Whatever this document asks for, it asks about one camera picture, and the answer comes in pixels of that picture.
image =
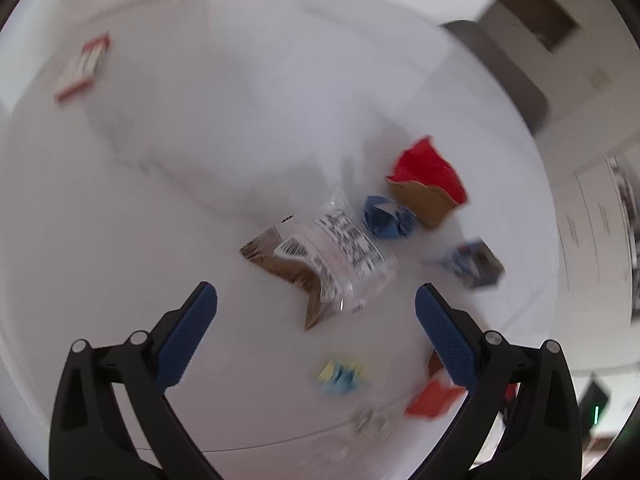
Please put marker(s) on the clear plastic wrapper with barcode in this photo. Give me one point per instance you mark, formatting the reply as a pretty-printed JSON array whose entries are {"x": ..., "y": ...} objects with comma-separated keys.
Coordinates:
[{"x": 345, "y": 245}]

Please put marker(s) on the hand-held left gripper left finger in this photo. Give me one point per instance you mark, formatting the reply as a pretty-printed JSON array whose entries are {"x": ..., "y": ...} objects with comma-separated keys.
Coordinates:
[{"x": 182, "y": 340}]

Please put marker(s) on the small grey and blue carton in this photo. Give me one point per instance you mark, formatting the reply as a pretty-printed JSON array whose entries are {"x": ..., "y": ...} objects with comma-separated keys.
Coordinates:
[{"x": 475, "y": 260}]

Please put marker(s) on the grey chair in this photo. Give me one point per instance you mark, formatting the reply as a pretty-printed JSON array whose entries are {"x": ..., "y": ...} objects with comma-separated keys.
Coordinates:
[{"x": 500, "y": 65}]

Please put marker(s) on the small red and white carton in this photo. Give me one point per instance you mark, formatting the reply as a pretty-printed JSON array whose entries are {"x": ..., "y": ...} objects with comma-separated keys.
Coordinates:
[{"x": 430, "y": 400}]

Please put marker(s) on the red and white flat box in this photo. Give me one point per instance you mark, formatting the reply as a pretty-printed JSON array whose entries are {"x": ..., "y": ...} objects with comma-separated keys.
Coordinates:
[{"x": 82, "y": 67}]

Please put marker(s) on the brown foil snack wrapper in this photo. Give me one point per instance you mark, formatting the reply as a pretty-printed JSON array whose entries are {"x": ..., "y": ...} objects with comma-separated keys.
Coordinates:
[{"x": 265, "y": 256}]

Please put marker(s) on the yellow and blue wrapper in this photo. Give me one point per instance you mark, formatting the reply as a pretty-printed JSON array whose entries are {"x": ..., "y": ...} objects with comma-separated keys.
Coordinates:
[{"x": 340, "y": 377}]

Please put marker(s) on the white cabinet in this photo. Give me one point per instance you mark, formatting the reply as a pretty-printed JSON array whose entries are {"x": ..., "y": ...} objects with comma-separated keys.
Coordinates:
[{"x": 590, "y": 240}]

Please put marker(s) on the black device with green light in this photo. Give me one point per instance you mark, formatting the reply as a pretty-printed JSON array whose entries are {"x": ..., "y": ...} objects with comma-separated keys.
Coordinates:
[{"x": 592, "y": 402}]

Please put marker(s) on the red and brown paper bag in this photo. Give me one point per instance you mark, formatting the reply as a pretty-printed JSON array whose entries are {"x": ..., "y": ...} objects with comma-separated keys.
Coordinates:
[{"x": 430, "y": 165}]

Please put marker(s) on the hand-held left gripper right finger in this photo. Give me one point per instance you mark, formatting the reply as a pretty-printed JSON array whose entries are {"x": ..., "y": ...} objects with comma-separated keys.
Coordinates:
[{"x": 445, "y": 335}]

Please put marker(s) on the wall shelf niche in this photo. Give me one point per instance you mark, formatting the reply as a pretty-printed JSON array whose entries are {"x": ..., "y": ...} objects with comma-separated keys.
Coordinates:
[{"x": 540, "y": 15}]

